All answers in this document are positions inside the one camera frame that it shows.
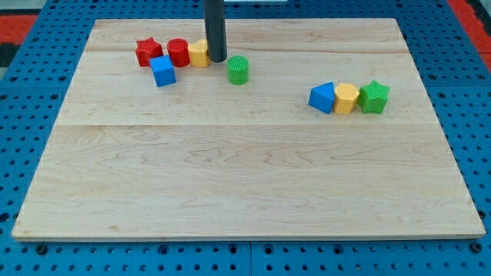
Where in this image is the yellow hexagon block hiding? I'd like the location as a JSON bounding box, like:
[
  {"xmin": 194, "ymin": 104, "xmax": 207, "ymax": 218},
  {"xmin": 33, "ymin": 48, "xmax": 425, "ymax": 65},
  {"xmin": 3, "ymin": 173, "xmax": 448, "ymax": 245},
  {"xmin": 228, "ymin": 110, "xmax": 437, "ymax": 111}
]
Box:
[{"xmin": 333, "ymin": 83, "xmax": 360, "ymax": 114}]

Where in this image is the wooden board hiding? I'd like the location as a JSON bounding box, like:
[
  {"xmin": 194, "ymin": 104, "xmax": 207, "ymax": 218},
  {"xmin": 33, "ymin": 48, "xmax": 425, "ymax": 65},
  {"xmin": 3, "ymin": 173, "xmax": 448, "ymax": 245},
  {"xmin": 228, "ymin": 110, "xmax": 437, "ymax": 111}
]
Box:
[{"xmin": 12, "ymin": 18, "xmax": 486, "ymax": 242}]

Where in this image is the blue triangle block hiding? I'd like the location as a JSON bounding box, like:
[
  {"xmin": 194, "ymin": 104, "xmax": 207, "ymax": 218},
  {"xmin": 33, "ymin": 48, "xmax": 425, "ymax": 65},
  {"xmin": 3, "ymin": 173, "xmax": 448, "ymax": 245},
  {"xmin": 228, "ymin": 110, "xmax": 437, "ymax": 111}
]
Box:
[{"xmin": 308, "ymin": 82, "xmax": 335, "ymax": 114}]

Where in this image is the red cylinder block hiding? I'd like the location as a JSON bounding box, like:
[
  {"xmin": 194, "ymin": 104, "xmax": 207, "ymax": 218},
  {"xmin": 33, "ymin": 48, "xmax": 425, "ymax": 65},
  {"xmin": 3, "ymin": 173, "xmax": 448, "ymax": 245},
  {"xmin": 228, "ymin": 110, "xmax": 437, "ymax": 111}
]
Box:
[{"xmin": 166, "ymin": 38, "xmax": 190, "ymax": 67}]

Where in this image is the yellow heart block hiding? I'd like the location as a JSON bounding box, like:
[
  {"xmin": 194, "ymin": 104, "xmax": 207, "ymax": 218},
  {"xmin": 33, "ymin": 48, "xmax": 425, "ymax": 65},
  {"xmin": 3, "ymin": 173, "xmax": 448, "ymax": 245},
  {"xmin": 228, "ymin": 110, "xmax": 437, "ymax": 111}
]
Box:
[{"xmin": 188, "ymin": 39, "xmax": 210, "ymax": 67}]

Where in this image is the green cylinder block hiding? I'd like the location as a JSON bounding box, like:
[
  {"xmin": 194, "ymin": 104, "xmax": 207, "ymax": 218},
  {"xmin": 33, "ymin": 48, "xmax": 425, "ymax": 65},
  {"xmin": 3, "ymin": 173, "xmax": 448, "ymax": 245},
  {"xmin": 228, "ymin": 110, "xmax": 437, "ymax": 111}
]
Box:
[{"xmin": 227, "ymin": 55, "xmax": 249, "ymax": 85}]

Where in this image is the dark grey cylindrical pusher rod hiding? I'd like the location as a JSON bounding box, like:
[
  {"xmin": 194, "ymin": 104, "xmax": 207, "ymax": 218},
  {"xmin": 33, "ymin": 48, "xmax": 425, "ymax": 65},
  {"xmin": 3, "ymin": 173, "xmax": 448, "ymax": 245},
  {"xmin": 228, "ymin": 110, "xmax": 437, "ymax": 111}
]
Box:
[{"xmin": 203, "ymin": 0, "xmax": 227, "ymax": 63}]

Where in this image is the red star block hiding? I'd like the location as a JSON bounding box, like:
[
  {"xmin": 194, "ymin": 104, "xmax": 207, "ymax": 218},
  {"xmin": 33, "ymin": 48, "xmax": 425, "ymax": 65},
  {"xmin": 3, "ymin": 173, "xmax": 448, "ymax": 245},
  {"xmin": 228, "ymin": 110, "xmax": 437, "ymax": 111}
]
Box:
[{"xmin": 135, "ymin": 37, "xmax": 163, "ymax": 67}]

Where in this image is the blue cube block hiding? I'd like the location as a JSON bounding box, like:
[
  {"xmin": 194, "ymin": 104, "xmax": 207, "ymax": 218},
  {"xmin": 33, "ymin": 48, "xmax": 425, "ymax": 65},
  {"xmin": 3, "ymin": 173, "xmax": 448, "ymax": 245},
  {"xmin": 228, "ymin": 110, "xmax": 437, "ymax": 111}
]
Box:
[{"xmin": 150, "ymin": 55, "xmax": 176, "ymax": 87}]

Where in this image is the green star block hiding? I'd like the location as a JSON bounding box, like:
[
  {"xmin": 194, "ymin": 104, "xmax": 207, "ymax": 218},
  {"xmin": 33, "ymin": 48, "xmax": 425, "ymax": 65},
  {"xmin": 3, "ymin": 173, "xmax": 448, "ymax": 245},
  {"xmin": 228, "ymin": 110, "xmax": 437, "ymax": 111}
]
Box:
[{"xmin": 358, "ymin": 80, "xmax": 390, "ymax": 114}]

